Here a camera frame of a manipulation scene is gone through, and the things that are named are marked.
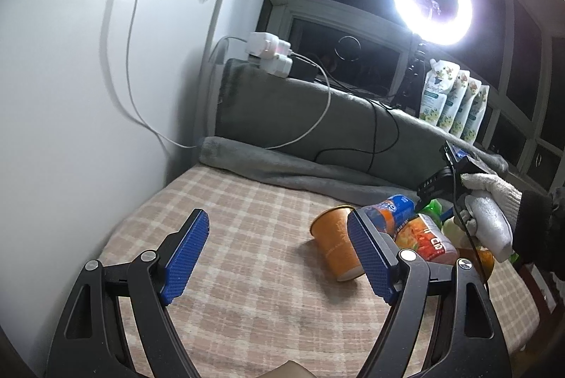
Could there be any white power strip with adapters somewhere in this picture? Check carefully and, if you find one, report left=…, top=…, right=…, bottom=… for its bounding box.
left=245, top=32, right=292, bottom=78

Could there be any plaid checked bed sheet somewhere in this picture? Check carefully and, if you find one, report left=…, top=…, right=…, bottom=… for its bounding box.
left=97, top=161, right=542, bottom=378

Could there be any white cream cup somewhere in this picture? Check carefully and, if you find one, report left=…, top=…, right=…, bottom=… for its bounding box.
left=441, top=217, right=469, bottom=249

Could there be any black sleeved forearm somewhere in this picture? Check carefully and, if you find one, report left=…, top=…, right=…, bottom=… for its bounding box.
left=512, top=187, right=565, bottom=280

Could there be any white knit gloved hand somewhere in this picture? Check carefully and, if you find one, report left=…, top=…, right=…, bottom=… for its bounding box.
left=460, top=173, right=523, bottom=262

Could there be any refill pouch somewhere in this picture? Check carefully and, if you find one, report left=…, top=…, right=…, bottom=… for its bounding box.
left=446, top=70, right=470, bottom=131
left=458, top=78, right=483, bottom=143
left=467, top=85, right=490, bottom=143
left=418, top=58, right=460, bottom=126

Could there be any window frame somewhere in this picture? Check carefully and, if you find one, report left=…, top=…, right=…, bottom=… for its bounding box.
left=258, top=0, right=564, bottom=189

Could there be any red white noodle cup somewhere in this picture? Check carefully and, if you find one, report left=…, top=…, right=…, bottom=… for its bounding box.
left=394, top=213, right=459, bottom=265

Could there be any grey fleece blanket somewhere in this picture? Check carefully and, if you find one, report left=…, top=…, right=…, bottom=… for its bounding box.
left=199, top=58, right=509, bottom=205

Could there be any black cable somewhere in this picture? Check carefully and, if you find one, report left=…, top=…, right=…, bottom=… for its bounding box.
left=313, top=76, right=402, bottom=175

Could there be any orange paper cup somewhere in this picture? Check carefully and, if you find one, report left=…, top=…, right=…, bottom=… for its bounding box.
left=310, top=205, right=364, bottom=282

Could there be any white charging cable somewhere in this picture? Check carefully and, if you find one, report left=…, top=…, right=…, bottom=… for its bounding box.
left=125, top=0, right=333, bottom=152

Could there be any orange cup at right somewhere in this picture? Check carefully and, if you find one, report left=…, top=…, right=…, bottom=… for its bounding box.
left=458, top=247, right=495, bottom=282

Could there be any blue orange snack cup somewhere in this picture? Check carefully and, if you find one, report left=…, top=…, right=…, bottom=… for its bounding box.
left=361, top=194, right=415, bottom=237

